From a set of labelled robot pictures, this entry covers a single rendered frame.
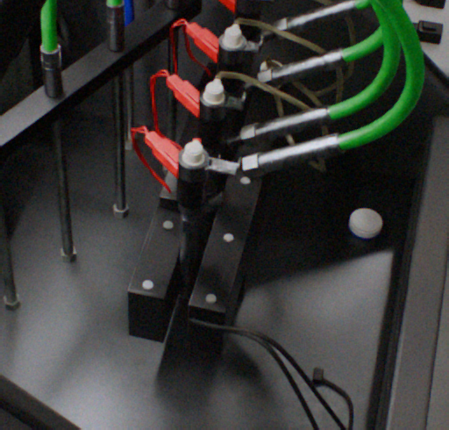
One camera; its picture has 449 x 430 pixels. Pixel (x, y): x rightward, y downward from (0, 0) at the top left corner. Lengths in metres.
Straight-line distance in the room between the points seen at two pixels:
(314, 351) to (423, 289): 0.16
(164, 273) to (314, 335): 0.23
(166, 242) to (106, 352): 0.17
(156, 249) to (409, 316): 0.26
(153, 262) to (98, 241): 0.22
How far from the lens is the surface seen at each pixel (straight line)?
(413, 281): 1.20
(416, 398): 1.12
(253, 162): 1.00
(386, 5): 0.86
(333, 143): 0.96
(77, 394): 1.23
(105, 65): 1.16
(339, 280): 1.33
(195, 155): 1.01
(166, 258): 1.14
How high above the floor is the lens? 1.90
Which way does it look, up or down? 50 degrees down
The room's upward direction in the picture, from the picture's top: 5 degrees clockwise
